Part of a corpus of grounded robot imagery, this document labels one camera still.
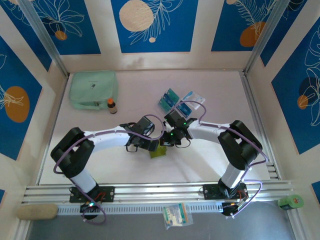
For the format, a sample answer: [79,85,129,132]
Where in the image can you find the aluminium table side rail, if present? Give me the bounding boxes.
[239,72,283,181]

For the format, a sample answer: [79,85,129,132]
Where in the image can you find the brown bottle with orange cap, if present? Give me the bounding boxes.
[107,98,119,115]

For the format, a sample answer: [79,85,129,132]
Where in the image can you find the mint green zip pouch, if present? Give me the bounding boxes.
[68,70,120,111]

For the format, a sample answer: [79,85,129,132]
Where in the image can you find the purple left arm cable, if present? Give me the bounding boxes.
[53,114,165,226]

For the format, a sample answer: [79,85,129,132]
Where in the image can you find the aluminium frame post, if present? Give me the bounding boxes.
[242,0,293,77]
[17,0,70,78]

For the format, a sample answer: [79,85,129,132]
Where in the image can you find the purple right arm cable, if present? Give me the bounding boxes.
[173,100,270,220]

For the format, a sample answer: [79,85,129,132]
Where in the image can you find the blue tissue packets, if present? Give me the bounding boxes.
[156,87,194,117]

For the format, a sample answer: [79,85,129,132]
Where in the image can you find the beige foam pad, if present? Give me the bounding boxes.
[16,203,59,221]

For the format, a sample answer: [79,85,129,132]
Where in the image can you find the teal credit card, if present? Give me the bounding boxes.
[159,96,175,108]
[166,88,180,99]

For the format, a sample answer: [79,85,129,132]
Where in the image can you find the clear plastic bag of supplies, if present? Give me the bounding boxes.
[161,202,195,230]

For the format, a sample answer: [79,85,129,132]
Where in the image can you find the white and blue gauze packet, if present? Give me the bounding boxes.
[180,90,207,110]

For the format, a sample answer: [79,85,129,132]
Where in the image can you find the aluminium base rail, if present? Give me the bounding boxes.
[21,180,295,205]

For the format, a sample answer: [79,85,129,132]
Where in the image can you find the white slotted cable duct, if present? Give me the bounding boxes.
[57,201,224,215]

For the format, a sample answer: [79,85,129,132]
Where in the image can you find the blue credit card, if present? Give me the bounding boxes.
[174,101,193,116]
[162,92,177,103]

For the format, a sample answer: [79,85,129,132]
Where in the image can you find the green tape roll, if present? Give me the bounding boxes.
[277,194,305,211]

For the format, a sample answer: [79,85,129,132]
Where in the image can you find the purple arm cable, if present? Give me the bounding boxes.
[53,114,165,226]
[173,100,270,220]

